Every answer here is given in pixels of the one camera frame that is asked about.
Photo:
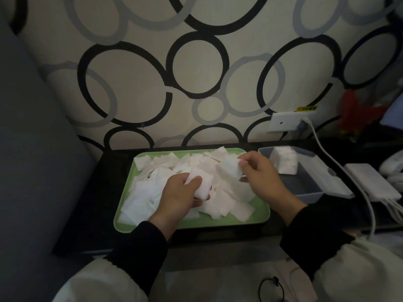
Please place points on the person's left hand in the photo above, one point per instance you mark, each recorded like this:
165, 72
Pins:
176, 201

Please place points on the person's right hand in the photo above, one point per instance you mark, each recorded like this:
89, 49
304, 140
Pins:
267, 185

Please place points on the clear plastic box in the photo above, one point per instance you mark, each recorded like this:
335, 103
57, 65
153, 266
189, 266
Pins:
302, 185

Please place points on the pile of white cotton pads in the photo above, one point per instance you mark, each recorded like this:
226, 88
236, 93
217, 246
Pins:
141, 198

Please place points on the green plastic tray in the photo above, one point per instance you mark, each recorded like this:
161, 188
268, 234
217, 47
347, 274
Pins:
252, 217

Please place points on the person's left forearm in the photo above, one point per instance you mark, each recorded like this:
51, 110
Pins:
132, 254

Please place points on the person's right forearm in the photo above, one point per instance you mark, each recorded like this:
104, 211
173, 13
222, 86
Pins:
330, 248

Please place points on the yellow warning sticker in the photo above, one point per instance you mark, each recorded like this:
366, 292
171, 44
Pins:
307, 108

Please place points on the white power bank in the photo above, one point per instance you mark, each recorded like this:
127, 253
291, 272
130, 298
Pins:
371, 182

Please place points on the red decoration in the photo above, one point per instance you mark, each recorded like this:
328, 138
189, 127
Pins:
349, 113

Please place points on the white neck fan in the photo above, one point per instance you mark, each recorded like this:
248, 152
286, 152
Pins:
392, 166

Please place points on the blue curtain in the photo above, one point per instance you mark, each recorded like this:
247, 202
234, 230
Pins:
395, 116

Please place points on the grey upholstered sofa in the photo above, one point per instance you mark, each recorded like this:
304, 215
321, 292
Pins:
31, 154

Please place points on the white wall socket plate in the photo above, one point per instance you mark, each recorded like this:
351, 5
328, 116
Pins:
280, 122

